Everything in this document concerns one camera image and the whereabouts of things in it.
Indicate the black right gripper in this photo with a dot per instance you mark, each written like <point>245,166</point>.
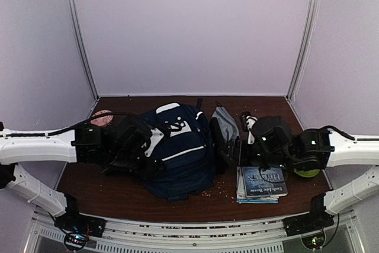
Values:
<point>243,156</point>

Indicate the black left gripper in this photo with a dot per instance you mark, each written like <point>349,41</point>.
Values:
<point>146,170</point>

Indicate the Wuthering Heights book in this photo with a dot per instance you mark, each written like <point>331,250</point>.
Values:
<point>261,183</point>

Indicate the navy blue student backpack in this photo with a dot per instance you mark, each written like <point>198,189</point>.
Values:
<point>186,150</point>

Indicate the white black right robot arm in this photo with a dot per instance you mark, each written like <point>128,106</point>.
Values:
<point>327,147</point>

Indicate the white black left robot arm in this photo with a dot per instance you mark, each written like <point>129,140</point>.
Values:
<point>82,143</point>

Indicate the grey fabric pouch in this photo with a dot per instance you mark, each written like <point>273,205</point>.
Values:
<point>227,124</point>

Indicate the lime green plate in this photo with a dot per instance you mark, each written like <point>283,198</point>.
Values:
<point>307,173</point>

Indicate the blue white bottom book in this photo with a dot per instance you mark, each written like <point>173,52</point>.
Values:
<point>241,196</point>

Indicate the red white patterned bowl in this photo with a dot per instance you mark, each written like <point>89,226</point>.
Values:
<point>102,118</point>

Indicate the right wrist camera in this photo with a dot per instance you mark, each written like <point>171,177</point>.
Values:
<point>247,121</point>

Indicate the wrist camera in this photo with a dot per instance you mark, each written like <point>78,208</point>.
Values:
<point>247,121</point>
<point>155,139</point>

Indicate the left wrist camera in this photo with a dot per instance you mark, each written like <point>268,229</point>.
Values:
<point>155,139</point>

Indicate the right aluminium corner post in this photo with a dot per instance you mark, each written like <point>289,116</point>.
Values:
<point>304,49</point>

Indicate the aluminium corner post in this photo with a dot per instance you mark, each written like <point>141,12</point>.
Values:
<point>81,48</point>
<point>304,49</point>

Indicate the aluminium front rail frame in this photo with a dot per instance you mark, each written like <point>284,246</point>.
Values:
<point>259,235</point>

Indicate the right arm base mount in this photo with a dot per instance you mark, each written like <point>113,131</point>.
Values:
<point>316,219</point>

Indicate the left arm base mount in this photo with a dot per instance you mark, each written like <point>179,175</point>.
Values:
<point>77,228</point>

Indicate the left aluminium corner post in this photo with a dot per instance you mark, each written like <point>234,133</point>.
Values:
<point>81,48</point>

